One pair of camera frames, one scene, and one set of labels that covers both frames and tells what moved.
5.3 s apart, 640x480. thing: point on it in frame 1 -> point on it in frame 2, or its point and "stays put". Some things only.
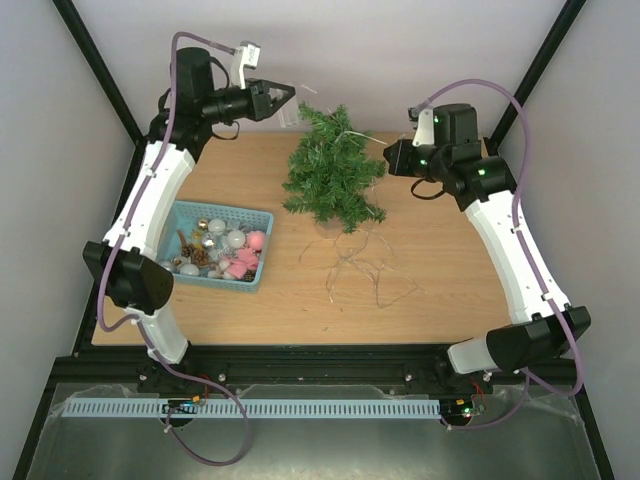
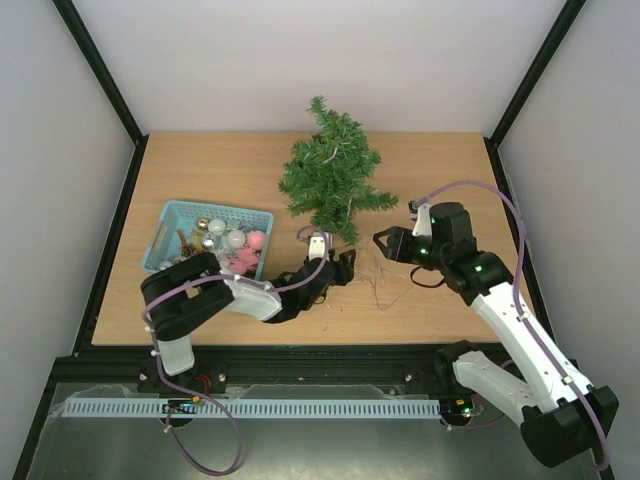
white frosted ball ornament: [216, 226] stays put
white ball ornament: [236, 239] stays put
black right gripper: [398, 157] -> [395, 244]
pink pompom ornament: [256, 239] stays put
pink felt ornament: [242, 260] stays put
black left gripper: [260, 104] -> [344, 270]
